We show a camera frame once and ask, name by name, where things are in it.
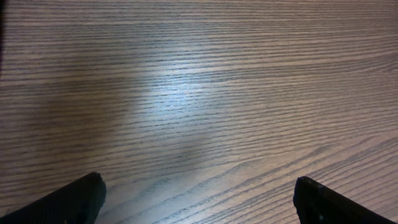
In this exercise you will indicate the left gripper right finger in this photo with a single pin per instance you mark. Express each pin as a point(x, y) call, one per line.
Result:
point(317, 204)

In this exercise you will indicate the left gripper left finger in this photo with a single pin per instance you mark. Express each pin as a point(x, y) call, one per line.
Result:
point(77, 202)

